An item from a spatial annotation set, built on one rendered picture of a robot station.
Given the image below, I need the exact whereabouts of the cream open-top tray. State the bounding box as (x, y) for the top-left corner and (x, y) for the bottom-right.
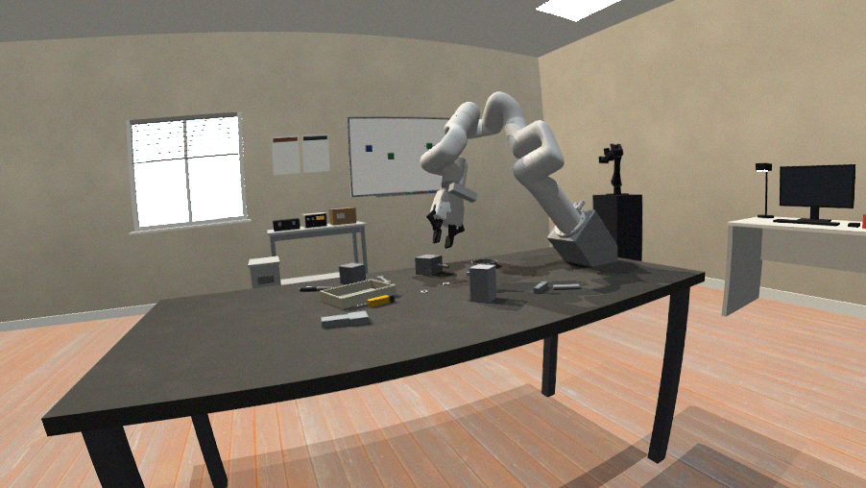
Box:
(320, 280), (397, 309)

